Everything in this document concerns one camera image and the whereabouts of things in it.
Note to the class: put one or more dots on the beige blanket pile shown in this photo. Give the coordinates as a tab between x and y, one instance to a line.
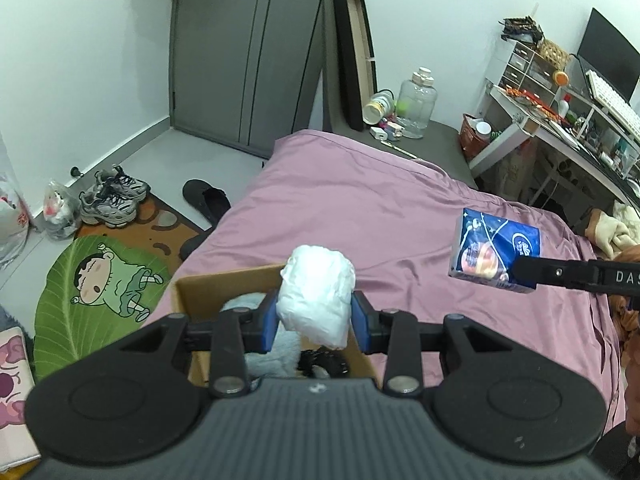
612	233

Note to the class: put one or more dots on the pink bed sheet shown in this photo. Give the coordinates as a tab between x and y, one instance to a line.
395	221

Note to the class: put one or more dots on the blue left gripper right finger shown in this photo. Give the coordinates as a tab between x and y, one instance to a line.
363	318

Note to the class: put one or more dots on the brown patterned doormat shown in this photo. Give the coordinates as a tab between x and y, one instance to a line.
159	230

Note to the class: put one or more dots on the grey sneaker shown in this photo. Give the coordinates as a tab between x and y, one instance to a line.
102	205
116	180

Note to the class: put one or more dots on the white keyboard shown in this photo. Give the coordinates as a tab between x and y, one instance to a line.
609	99

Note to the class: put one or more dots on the red snack bucket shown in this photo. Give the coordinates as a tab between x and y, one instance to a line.
474	136

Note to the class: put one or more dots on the black slipper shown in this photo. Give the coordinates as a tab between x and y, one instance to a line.
212	203

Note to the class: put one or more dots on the large plastic shopping bag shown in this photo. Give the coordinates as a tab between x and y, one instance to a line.
14	215

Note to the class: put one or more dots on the black stitched cloth patch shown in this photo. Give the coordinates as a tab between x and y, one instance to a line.
323	363

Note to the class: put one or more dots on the white plastic bag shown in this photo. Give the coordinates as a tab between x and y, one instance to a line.
61	211

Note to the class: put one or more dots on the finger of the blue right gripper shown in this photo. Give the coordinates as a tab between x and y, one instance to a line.
570	274

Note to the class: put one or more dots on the white drawer organizer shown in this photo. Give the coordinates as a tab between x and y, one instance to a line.
519	64

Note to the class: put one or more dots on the tipped paper cup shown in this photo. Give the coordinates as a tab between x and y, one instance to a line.
379	106

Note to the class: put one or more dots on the white desk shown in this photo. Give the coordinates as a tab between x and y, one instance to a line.
524	126

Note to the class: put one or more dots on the pink cartoon cushion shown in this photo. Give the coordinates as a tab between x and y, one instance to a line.
16	444

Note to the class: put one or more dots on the large clear water jug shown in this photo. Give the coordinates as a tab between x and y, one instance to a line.
415	103

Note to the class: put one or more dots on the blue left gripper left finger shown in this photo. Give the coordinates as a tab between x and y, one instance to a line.
267	322

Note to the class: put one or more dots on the long black cardboard box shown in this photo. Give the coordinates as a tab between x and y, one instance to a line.
356	68

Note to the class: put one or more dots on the white soft wad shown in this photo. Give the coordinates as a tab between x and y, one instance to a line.
315	295

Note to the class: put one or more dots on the green cartoon leaf rug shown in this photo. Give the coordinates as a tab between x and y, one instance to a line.
97	291

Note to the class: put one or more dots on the black monitor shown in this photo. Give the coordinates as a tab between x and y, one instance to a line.
611	54

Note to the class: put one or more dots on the blue tissue pack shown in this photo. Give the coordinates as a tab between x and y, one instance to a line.
485	248

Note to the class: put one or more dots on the grey door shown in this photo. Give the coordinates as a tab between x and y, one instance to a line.
244	73

